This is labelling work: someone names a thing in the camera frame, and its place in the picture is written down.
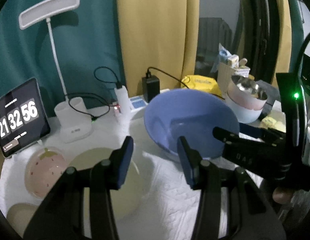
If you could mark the teal curtain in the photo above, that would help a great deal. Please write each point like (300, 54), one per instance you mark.
(95, 30)
(294, 17)

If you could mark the cream bowl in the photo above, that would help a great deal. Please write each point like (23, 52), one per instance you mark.
(95, 155)

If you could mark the black power adapter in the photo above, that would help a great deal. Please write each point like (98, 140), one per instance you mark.
(150, 87)

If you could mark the white charger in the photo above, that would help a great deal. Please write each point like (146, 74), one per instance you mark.
(122, 100)

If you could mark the white power strip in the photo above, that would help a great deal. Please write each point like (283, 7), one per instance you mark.
(138, 103)

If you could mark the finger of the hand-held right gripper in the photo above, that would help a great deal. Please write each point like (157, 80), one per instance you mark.
(252, 130)
(227, 136)

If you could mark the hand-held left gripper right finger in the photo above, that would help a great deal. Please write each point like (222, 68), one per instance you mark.
(187, 165)

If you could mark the pink strawberry bowl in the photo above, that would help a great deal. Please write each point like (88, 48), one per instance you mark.
(45, 170)

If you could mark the white tablecloth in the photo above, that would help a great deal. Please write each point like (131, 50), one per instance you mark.
(165, 192)

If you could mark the cream plate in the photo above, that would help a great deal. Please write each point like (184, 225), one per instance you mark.
(20, 215)

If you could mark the steel bowl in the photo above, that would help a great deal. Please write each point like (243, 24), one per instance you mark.
(247, 85)

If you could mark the grey cloth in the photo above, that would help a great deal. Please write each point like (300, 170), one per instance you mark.
(267, 86)

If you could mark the yellow sponge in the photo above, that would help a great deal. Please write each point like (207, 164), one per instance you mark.
(269, 122)

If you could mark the large blue bowl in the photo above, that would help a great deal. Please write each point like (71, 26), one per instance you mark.
(189, 110)

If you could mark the yellow bag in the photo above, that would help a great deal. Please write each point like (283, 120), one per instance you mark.
(202, 82)

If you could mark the beige storage box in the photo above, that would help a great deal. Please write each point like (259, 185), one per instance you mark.
(223, 75)

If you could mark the white desk lamp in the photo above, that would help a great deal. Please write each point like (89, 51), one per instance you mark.
(48, 10)

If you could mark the tablet with clock display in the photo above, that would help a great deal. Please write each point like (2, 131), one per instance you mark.
(17, 120)

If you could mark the person's right hand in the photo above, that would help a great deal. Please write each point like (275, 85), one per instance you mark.
(282, 196)

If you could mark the dark glass window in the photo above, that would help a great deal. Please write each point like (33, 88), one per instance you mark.
(219, 10)

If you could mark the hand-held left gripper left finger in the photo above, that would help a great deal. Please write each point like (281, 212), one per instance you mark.
(123, 165)

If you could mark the black monitor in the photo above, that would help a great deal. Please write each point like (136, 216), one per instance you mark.
(308, 72)

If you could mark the blue white packet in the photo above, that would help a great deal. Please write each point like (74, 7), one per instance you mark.
(223, 55)

